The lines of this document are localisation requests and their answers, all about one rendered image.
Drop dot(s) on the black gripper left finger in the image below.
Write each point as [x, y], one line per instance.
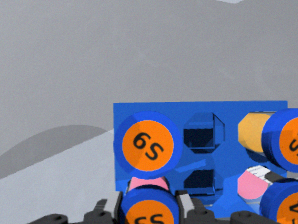
[109, 212]

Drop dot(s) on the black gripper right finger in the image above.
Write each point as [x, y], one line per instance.
[197, 212]

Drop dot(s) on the blue tube rack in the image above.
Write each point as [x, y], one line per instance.
[203, 133]

